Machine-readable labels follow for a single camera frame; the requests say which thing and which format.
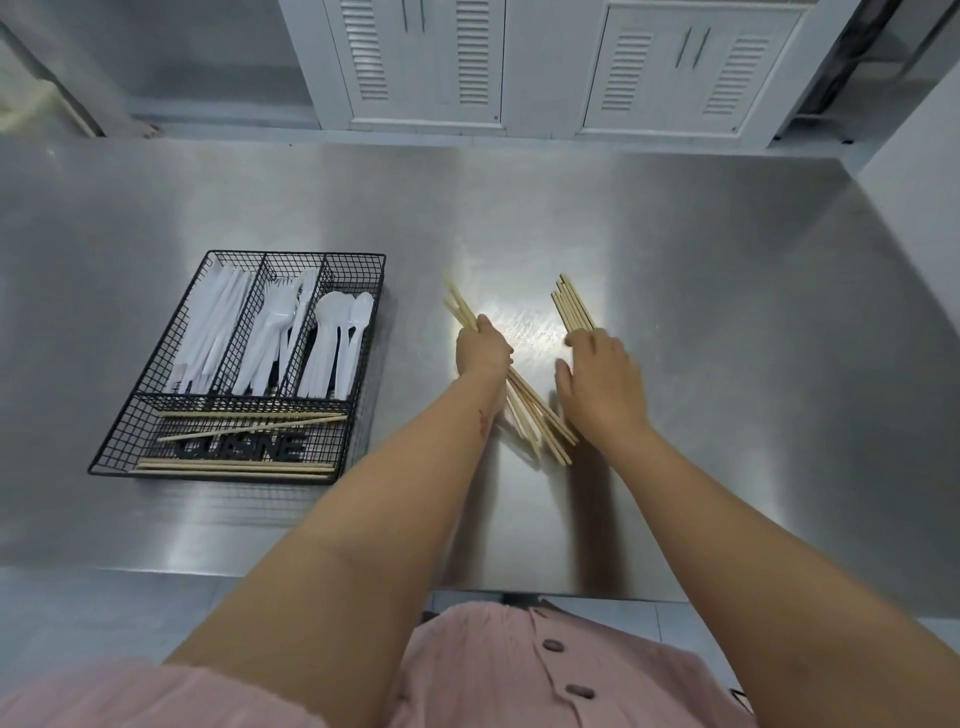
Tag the person's left hand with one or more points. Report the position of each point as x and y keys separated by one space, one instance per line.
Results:
x=484 y=352

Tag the person's right hand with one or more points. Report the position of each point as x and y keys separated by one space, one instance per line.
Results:
x=604 y=382

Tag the person's left fingers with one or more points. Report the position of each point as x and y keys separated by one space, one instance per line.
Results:
x=485 y=324

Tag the person's right thumb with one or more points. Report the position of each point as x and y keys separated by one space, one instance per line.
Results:
x=563 y=379

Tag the wooden chopstick bundle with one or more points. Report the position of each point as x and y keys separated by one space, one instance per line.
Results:
x=573 y=307
x=540 y=424

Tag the person's left forearm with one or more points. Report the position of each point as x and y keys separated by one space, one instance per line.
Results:
x=375 y=525

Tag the person's right forearm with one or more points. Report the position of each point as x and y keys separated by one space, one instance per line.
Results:
x=750 y=555

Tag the group of white plastic spoons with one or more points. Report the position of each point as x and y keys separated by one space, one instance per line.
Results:
x=330 y=337

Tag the group of white plastic forks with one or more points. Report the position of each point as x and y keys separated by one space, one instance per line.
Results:
x=270 y=337

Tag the dark grey button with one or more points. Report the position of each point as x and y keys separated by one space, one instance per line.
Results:
x=579 y=691
x=553 y=645

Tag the white louvered cabinet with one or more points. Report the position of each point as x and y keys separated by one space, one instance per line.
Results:
x=420 y=60
x=690 y=67

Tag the loose wooden chopsticks pile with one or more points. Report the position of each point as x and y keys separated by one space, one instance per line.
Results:
x=247 y=467

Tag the group of white plastic knives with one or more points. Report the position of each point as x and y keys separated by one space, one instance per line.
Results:
x=206 y=330

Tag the pink buttoned garment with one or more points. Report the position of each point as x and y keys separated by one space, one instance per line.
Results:
x=487 y=675

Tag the dark metal rack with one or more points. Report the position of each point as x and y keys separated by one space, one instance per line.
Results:
x=840 y=67

